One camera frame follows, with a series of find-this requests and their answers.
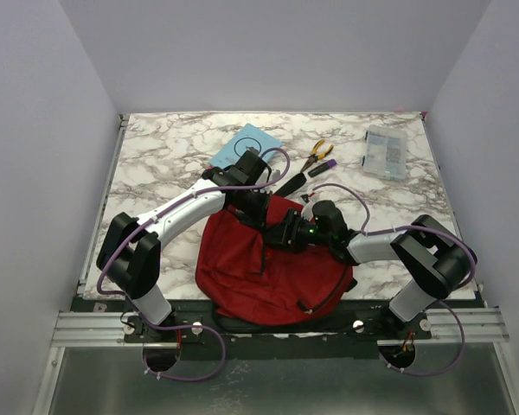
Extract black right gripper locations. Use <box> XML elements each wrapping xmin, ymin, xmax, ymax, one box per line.
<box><xmin>261</xmin><ymin>208</ymin><xmax>332</xmax><ymax>254</ymax></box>

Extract red student backpack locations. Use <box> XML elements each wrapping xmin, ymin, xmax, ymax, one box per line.
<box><xmin>195</xmin><ymin>195</ymin><xmax>354</xmax><ymax>327</ymax></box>

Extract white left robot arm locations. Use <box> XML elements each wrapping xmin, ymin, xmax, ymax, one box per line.
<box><xmin>96</xmin><ymin>150</ymin><xmax>275</xmax><ymax>342</ymax></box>

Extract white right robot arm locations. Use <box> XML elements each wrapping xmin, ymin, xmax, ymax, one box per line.
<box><xmin>265</xmin><ymin>201</ymin><xmax>477</xmax><ymax>339</ymax></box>

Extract light blue book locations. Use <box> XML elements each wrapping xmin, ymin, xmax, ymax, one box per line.
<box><xmin>209</xmin><ymin>124</ymin><xmax>282</xmax><ymax>169</ymax></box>

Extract purple highlighter marker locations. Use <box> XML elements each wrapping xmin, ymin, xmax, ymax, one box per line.
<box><xmin>308</xmin><ymin>159</ymin><xmax>337</xmax><ymax>178</ymax></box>

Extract clear plastic organizer box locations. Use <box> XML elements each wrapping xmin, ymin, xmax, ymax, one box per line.
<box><xmin>362</xmin><ymin>125</ymin><xmax>407</xmax><ymax>181</ymax></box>

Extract yellow handled pliers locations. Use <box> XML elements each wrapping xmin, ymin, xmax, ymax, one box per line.
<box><xmin>299</xmin><ymin>139</ymin><xmax>334</xmax><ymax>173</ymax></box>

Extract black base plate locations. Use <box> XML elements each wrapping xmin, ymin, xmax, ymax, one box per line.
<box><xmin>70</xmin><ymin>297</ymin><xmax>485</xmax><ymax>360</ymax></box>

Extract aluminium mounting rail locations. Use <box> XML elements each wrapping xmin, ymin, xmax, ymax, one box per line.
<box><xmin>51</xmin><ymin>309</ymin><xmax>509</xmax><ymax>348</ymax></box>

